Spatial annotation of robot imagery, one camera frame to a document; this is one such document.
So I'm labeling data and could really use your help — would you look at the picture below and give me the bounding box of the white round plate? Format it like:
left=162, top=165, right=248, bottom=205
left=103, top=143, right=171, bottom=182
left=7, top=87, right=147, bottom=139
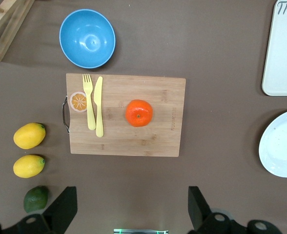
left=258, top=108, right=287, bottom=178

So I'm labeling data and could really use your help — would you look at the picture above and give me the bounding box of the blue bowl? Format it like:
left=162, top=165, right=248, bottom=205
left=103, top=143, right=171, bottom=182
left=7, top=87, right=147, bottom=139
left=59, top=9, right=116, bottom=69

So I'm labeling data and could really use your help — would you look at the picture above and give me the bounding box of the yellow plastic fork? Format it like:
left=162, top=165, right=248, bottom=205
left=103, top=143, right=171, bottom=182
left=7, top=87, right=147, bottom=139
left=82, top=73, right=96, bottom=131

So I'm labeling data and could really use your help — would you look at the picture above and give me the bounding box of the wooden cutting board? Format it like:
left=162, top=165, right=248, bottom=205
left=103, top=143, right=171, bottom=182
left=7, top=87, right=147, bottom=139
left=61, top=73, right=186, bottom=157

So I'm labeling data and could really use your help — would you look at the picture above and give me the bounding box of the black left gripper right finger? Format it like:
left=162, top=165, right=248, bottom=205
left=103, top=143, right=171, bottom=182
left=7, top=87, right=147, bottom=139
left=187, top=186, right=281, bottom=234

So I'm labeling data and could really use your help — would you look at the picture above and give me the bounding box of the wooden drying rack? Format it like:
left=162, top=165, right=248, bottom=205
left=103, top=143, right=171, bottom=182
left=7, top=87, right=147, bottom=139
left=0, top=0, right=36, bottom=62

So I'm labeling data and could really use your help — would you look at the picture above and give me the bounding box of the orange mandarin fruit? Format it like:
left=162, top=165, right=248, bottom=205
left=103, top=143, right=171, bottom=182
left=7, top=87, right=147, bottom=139
left=125, top=99, right=154, bottom=128

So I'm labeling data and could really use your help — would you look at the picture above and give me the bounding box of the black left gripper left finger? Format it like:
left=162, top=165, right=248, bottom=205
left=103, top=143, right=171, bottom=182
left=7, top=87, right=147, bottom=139
left=0, top=186, right=78, bottom=234

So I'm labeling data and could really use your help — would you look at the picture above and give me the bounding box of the cream tray with bear print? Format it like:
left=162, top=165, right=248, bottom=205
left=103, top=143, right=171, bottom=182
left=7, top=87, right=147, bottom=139
left=262, top=0, right=287, bottom=97

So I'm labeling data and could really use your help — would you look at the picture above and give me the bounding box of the yellow lemon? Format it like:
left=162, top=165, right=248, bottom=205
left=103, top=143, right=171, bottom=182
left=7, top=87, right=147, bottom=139
left=13, top=155, right=46, bottom=179
left=13, top=122, right=46, bottom=150

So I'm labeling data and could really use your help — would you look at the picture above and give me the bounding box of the orange slice toy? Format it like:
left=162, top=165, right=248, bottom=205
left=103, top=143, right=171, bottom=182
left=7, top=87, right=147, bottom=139
left=70, top=91, right=88, bottom=113

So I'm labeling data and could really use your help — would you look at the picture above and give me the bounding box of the yellow plastic knife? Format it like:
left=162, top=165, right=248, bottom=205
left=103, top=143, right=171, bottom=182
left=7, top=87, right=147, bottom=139
left=93, top=76, right=104, bottom=138

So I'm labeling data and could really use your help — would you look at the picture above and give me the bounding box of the dark green avocado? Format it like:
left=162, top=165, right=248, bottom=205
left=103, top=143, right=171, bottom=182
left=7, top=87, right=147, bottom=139
left=23, top=186, right=49, bottom=214

